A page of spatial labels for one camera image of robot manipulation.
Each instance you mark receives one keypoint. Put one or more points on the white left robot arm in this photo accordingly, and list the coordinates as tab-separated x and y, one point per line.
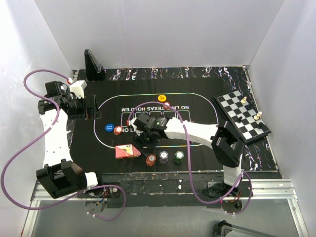
60	176

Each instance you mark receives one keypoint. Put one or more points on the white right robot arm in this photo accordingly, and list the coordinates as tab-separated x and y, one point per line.
222	138

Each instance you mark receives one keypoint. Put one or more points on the black poker table mat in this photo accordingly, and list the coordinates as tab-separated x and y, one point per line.
190	92

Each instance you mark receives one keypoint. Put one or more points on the red playing card box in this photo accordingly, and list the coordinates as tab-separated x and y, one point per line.
126	151

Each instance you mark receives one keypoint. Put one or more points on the green poker chip stack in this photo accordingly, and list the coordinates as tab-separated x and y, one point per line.
178	157

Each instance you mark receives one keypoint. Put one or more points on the white chess pawn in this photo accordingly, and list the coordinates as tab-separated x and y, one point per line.
258	116
244	100

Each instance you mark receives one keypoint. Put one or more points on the white chess pawn far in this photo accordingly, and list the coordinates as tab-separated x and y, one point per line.
244	100

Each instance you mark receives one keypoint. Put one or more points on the yellow round dealer button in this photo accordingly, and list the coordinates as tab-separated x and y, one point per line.
162	98

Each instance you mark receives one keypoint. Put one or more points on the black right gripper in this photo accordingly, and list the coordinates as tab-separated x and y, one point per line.
138	141

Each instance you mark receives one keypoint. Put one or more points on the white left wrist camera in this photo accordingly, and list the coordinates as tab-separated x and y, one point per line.
77	88

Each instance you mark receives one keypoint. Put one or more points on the red chips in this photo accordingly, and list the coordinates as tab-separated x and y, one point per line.
167	105
118	130

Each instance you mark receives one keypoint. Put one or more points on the white chess pawn near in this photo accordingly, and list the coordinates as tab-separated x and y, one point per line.
258	116

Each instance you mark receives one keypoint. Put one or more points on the black case bottom corner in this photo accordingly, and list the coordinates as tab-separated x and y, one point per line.
225	229

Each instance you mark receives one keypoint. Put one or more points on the black white chess board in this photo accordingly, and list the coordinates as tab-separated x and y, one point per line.
231	107

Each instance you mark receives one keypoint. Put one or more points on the black chess piece lower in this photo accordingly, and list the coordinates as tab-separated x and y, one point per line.
260	125

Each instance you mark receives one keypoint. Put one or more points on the blue poker chip stack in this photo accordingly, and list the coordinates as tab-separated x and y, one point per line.
163	157

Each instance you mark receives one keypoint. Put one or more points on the black card shoe stand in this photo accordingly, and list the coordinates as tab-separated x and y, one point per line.
94	70

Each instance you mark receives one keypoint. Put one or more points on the blue small blind button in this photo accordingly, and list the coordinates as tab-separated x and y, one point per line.
109	127

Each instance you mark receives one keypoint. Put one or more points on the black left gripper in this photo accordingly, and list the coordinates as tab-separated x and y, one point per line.
93	112

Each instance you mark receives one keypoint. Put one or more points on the red poker chip stack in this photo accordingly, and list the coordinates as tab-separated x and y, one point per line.
150	160

